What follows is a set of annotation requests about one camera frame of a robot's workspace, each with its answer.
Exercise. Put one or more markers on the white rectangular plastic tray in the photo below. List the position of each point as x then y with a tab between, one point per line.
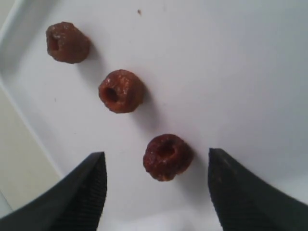
230	74

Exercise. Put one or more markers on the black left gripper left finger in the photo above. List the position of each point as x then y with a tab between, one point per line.
74	204

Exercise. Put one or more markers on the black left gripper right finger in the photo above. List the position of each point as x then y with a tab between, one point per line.
245	202

